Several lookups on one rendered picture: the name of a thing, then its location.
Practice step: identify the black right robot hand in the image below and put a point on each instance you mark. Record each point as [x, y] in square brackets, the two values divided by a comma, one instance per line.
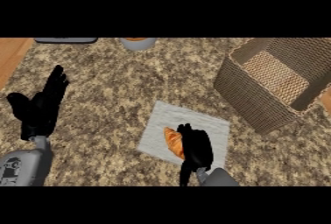
[199, 148]

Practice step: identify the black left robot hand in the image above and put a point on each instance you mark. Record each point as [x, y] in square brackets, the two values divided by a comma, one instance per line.
[41, 109]

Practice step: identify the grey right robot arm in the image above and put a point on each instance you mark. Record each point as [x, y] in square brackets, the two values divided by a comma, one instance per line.
[215, 178]

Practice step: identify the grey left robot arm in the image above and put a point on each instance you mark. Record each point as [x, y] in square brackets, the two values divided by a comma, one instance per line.
[28, 166]

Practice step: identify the golden brown croissant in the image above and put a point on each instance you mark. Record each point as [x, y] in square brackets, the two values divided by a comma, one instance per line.
[175, 142]

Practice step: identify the brown wicker basket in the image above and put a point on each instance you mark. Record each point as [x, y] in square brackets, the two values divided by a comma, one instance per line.
[271, 84]

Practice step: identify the dark grey flat appliance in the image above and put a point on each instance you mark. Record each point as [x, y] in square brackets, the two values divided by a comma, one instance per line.
[66, 40]

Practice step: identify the grey cup with orange content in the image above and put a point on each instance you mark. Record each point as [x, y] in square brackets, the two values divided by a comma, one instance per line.
[138, 43]

